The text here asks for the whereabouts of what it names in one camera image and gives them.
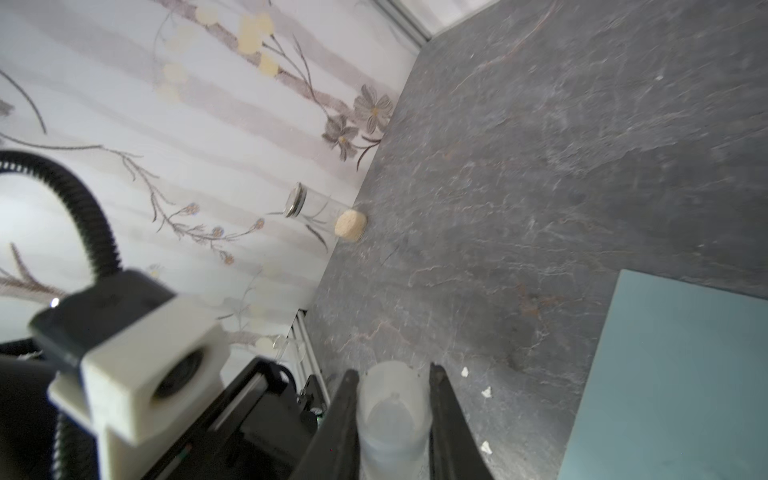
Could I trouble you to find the white glue stick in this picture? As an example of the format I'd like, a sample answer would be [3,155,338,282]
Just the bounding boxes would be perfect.
[356,361,432,479]

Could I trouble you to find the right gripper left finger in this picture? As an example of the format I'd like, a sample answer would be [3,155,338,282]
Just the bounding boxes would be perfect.
[289,369,360,480]

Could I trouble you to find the aluminium mounting rail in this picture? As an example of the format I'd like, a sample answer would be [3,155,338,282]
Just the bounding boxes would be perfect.
[286,310,331,405]

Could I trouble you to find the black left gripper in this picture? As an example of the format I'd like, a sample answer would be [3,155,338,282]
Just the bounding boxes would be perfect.
[145,357,318,479]

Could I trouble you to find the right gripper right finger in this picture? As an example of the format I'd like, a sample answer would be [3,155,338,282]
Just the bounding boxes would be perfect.
[429,363,493,480]

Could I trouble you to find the light green envelope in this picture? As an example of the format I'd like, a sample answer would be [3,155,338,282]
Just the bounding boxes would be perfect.
[559,270,767,479]

